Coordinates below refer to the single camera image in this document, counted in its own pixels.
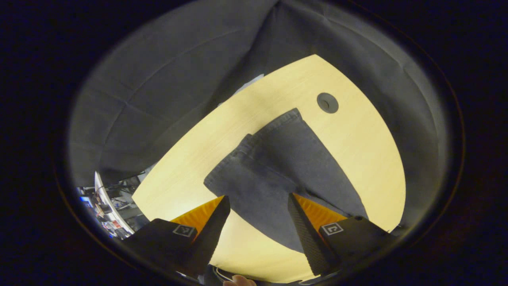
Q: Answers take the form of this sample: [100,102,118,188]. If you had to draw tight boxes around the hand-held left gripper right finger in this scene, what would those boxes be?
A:
[287,193,395,277]

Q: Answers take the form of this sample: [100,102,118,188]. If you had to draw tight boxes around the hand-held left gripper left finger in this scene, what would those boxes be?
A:
[127,195,231,278]

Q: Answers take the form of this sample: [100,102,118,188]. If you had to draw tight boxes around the dark grey jeans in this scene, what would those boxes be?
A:
[204,108,369,253]

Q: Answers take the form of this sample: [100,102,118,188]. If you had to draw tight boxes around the background office clutter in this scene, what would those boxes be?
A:
[75,167,153,240]

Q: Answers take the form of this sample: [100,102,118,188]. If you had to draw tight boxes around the white curved desk edge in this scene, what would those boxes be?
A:
[94,171,135,235]

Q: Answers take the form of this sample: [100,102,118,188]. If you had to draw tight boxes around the dark round table grommet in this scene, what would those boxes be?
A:
[317,93,339,114]

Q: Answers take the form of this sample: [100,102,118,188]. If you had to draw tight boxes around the black backdrop cloth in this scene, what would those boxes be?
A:
[68,0,450,232]

